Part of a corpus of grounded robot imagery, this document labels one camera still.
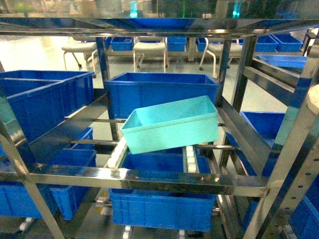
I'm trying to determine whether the light cyan plastic bin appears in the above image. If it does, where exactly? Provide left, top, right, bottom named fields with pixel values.
left=121, top=96, right=219, bottom=154

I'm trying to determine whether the steel left shelf rack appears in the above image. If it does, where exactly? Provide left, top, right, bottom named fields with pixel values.
left=0, top=17, right=319, bottom=239

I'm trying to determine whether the blue bin lower shelf middle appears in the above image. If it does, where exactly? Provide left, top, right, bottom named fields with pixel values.
left=109, top=153, right=217, bottom=232

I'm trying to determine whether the blue bin shelf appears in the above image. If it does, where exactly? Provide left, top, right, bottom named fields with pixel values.
left=226, top=111, right=285, bottom=177
left=0, top=70, right=94, bottom=142
left=109, top=153, right=217, bottom=232

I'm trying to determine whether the blue bin right shelf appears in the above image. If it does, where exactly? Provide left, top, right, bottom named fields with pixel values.
left=226, top=111, right=285, bottom=177

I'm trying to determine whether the blue bin shelf left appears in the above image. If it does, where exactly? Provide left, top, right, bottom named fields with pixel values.
left=0, top=70, right=94, bottom=142

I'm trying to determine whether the blue bin behind cyan bin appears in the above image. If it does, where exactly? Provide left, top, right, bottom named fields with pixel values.
left=105, top=72, right=220, bottom=119

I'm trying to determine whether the grey office chair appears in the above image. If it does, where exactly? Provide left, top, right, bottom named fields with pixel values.
left=133, top=36, right=167, bottom=73

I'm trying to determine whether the blue bin lower left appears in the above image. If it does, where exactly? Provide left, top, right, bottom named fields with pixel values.
left=0, top=149, right=97, bottom=221

